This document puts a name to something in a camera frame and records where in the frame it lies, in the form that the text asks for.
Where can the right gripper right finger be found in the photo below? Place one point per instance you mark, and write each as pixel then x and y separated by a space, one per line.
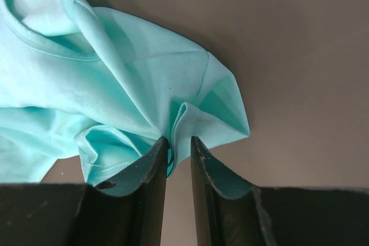
pixel 230 210

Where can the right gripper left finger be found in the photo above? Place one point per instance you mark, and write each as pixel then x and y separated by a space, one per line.
pixel 126 209

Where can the teal t shirt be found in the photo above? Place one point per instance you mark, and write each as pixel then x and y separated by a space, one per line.
pixel 104 85

